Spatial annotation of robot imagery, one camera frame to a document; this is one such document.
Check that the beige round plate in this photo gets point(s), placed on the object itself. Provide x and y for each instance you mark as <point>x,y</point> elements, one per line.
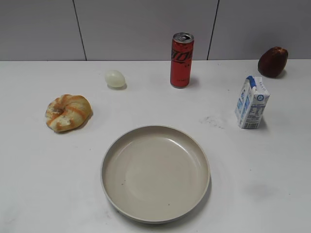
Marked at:
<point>155,174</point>

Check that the blue white milk carton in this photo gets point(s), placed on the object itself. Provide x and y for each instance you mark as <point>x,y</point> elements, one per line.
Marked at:
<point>251,103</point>

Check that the white egg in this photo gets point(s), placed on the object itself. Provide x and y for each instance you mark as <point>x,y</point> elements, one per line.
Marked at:
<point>114,79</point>

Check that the red soda can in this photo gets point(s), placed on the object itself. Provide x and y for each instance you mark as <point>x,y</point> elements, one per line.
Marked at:
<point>181,59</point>

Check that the dark brown avocado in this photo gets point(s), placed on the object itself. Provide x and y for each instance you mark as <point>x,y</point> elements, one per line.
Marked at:
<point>273,62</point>

